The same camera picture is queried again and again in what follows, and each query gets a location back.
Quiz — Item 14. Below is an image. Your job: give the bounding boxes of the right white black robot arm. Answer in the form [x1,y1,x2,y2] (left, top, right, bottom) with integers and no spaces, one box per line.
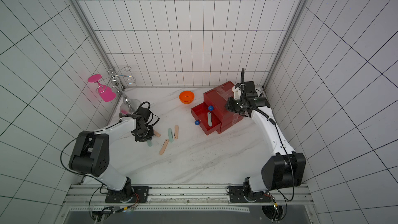
[226,82,306,198]

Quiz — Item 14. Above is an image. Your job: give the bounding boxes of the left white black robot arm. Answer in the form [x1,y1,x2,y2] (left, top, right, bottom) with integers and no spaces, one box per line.
[68,102,159,192]

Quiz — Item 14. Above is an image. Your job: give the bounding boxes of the orange bowl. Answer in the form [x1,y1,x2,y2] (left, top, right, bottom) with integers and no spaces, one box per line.
[179,91,195,104]

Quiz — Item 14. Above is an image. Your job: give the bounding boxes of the peach knife upright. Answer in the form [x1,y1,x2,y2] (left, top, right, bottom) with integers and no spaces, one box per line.
[174,125,179,140]

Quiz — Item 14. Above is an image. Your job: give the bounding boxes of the red drawer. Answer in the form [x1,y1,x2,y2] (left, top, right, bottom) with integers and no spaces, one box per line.
[204,89,239,122]
[191,103,221,135]

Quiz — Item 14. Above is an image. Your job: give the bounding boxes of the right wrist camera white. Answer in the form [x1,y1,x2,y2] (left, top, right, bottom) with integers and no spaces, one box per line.
[233,86,241,100]

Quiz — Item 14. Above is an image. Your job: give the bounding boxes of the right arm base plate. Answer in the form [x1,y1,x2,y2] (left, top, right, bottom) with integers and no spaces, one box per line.
[227,186,272,203]

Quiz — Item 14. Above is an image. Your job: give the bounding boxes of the red three-drawer cabinet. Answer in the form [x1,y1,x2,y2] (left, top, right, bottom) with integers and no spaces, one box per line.
[204,81,243,134]

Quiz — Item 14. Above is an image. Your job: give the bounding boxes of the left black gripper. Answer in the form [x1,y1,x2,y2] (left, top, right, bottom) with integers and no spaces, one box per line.
[134,125,154,143]

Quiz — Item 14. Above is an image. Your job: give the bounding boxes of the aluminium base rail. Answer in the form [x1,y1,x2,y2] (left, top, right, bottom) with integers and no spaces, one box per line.
[63,184,314,214]

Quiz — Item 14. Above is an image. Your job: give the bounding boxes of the pink wine glass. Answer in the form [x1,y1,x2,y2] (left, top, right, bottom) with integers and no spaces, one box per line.
[88,74,116,102]

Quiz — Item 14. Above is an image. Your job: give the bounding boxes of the red top drawer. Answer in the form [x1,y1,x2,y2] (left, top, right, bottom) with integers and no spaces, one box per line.
[204,89,239,122]

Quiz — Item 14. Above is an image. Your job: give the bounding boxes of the peach knife lower diagonal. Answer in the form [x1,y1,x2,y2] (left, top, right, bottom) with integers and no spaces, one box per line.
[159,139,170,155]

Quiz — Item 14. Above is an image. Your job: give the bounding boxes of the chrome glass rack stand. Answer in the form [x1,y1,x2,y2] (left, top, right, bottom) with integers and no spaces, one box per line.
[107,66,140,115]

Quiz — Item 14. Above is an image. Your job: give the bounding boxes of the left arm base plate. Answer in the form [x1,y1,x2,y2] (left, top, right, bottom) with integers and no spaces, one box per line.
[105,186,150,204]

